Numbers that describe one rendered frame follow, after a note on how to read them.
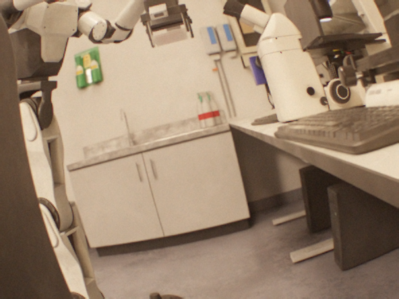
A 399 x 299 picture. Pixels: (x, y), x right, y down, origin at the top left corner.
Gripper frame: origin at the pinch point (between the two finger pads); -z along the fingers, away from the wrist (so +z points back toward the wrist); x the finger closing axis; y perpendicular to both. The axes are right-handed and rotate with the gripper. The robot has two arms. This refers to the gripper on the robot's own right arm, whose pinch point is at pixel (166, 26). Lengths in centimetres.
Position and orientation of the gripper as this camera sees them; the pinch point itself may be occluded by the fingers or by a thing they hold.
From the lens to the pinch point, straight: 117.5
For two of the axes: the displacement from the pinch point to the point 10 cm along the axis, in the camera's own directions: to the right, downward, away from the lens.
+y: -0.1, -2.8, 9.6
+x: 9.7, -2.3, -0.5
